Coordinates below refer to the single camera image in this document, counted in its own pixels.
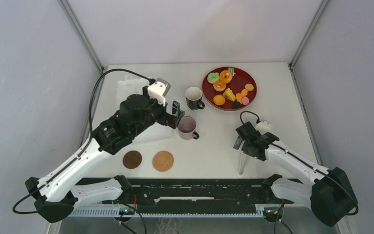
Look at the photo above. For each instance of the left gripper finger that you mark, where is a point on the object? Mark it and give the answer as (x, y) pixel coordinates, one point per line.
(180, 114)
(175, 108)

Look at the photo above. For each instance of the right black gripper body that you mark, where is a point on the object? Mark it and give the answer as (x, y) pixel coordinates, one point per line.
(247, 150)

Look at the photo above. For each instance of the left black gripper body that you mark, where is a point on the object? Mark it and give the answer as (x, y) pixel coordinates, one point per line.
(161, 116)

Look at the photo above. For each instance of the metal tongs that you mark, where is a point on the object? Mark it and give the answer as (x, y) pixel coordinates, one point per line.
(243, 158)

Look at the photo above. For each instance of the black mug white inside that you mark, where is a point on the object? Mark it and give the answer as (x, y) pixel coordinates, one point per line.
(194, 97)

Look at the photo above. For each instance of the white tiered dessert stand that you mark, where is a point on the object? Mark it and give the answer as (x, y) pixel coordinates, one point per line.
(132, 85)

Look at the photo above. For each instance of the yellow cake slice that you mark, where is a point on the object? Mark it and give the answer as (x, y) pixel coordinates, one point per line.
(228, 94)

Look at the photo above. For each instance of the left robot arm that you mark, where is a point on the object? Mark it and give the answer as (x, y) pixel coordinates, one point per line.
(57, 194)

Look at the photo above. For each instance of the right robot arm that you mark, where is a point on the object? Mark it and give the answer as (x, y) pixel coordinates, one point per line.
(327, 193)

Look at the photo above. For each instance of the black cookie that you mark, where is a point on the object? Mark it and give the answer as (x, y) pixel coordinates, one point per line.
(236, 105)

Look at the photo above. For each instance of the pink macaron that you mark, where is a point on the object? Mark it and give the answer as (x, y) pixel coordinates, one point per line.
(245, 101)

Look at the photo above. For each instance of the orange round tart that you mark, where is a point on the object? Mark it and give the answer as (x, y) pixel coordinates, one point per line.
(219, 100)

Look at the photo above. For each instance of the light brown coaster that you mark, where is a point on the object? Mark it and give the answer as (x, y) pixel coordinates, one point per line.
(163, 161)

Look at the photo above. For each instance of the green donut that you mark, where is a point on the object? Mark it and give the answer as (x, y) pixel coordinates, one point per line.
(213, 77)

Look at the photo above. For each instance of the orange cream cupcake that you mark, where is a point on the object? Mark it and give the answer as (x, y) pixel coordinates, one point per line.
(219, 85)

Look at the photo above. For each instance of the red round tray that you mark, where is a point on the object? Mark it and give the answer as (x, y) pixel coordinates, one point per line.
(237, 83)

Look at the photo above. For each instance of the dark brown coaster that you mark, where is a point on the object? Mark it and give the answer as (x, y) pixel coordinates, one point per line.
(132, 159)

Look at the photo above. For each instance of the tan macaron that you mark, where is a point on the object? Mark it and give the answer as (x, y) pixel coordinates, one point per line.
(249, 87)

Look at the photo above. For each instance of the orange donut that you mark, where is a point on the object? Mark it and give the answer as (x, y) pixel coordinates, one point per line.
(225, 76)

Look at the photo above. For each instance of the green striped cake slice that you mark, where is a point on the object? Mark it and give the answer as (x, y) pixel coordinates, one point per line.
(231, 71)

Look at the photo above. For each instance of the purple mug black handle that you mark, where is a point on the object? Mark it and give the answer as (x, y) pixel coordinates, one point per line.
(187, 128)

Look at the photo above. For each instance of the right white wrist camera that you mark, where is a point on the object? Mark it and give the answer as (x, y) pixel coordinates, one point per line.
(263, 126)

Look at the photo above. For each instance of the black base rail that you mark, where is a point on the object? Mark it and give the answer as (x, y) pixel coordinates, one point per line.
(215, 196)

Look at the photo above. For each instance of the white cable duct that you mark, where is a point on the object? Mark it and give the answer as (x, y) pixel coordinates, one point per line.
(109, 211)

